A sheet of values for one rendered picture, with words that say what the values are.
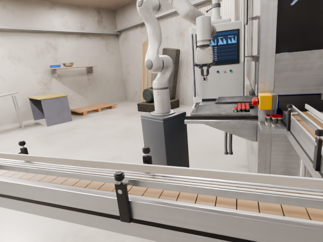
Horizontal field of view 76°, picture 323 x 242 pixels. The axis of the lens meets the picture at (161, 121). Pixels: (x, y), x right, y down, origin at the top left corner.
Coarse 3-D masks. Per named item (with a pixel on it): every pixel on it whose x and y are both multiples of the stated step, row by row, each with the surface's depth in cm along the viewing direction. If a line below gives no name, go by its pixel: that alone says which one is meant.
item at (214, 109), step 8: (216, 104) 144; (224, 104) 143; (232, 104) 141; (192, 112) 130; (200, 112) 139; (208, 112) 137; (216, 112) 121; (224, 112) 119; (232, 112) 117; (240, 112) 116; (248, 112) 114
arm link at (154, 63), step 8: (144, 0) 131; (152, 0) 135; (144, 8) 133; (152, 8) 136; (144, 16) 137; (152, 16) 136; (152, 24) 139; (160, 24) 143; (152, 32) 140; (160, 32) 142; (152, 40) 141; (160, 40) 142; (152, 48) 141; (152, 56) 139; (160, 56) 144; (152, 64) 139; (160, 64) 141; (152, 72) 143
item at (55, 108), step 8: (32, 96) 619; (40, 96) 591; (48, 96) 568; (56, 96) 544; (64, 96) 551; (32, 104) 619; (40, 104) 634; (48, 104) 528; (56, 104) 541; (64, 104) 555; (32, 112) 623; (40, 112) 636; (48, 112) 530; (56, 112) 544; (64, 112) 558; (48, 120) 532; (56, 120) 546; (64, 120) 560
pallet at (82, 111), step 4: (96, 104) 756; (100, 104) 746; (104, 104) 738; (108, 104) 729; (112, 104) 720; (116, 104) 715; (76, 108) 709; (80, 108) 701; (84, 108) 697; (88, 108) 686; (92, 108) 678; (96, 108) 671; (100, 108) 674; (108, 108) 720; (112, 108) 706; (72, 112) 692; (76, 112) 639; (80, 112) 627; (84, 112) 636
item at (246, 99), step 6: (234, 96) 171; (240, 96) 170; (246, 96) 168; (252, 96) 167; (216, 102) 152; (222, 102) 151; (228, 102) 150; (234, 102) 148; (240, 102) 147; (246, 102) 146
